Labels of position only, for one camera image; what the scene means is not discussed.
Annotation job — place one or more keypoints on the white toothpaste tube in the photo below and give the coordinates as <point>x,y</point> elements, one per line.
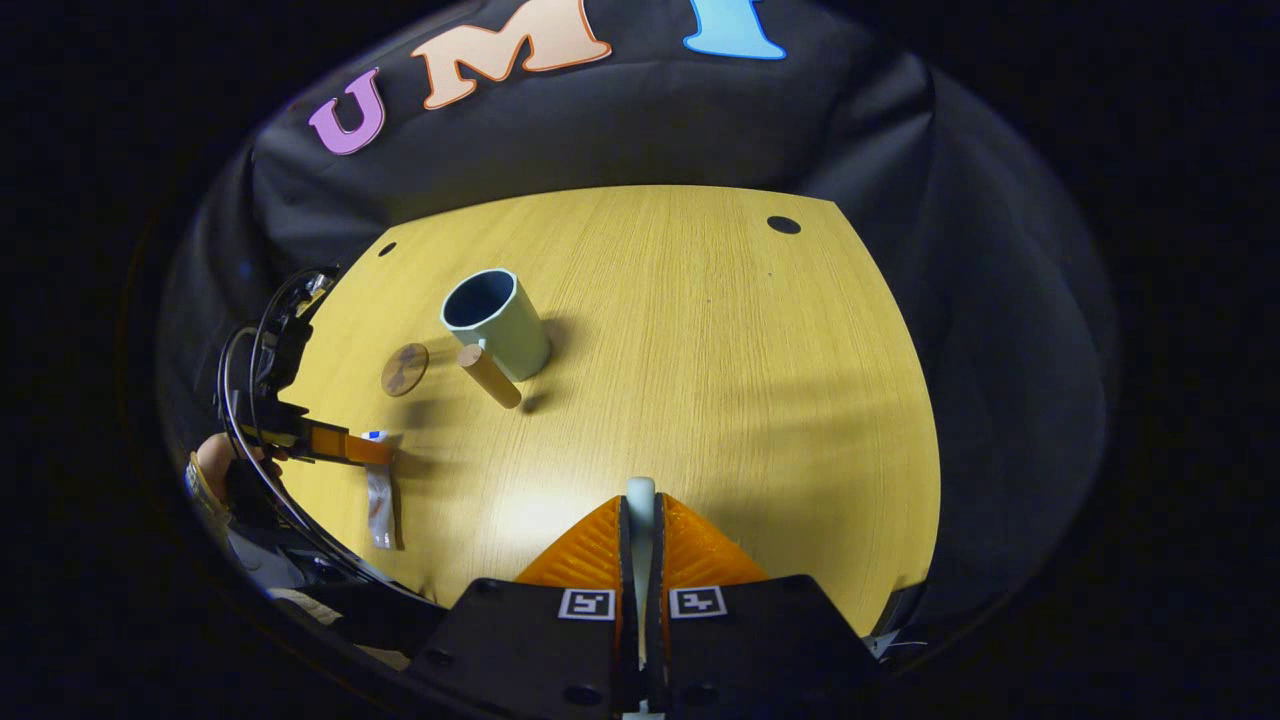
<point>379,500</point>

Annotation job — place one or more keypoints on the black backdrop cloth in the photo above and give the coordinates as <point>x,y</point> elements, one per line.
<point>640,130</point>

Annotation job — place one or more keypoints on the wooden desktop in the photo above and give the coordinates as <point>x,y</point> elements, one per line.
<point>720,350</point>

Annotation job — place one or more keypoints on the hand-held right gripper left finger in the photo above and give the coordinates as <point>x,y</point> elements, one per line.
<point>590,570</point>

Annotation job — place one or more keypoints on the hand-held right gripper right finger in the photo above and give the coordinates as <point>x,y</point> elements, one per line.
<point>700,570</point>

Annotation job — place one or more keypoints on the round brown coaster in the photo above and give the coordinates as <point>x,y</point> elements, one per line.
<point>404,369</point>

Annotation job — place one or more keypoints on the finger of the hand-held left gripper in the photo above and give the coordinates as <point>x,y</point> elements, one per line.
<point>340,443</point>

